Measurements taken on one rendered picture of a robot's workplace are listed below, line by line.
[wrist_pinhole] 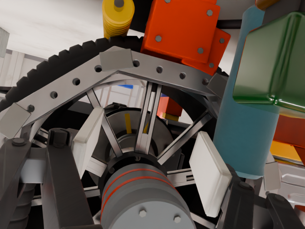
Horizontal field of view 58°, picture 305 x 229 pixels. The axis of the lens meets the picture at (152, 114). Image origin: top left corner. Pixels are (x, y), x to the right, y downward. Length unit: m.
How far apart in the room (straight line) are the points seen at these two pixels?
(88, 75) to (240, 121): 0.26
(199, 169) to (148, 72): 0.32
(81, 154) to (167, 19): 0.39
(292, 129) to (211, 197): 0.78
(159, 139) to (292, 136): 0.43
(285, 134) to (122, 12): 0.65
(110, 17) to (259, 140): 0.32
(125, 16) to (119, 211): 0.33
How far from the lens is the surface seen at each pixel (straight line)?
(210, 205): 0.17
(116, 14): 0.52
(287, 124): 0.96
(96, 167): 0.62
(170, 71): 0.51
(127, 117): 0.96
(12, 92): 0.61
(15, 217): 0.31
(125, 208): 0.38
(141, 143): 0.61
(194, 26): 0.53
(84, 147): 0.16
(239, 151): 0.42
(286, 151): 1.07
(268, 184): 0.61
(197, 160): 0.21
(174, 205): 0.39
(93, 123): 0.18
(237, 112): 0.43
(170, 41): 0.51
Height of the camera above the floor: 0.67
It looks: 1 degrees up
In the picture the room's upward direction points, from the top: 167 degrees counter-clockwise
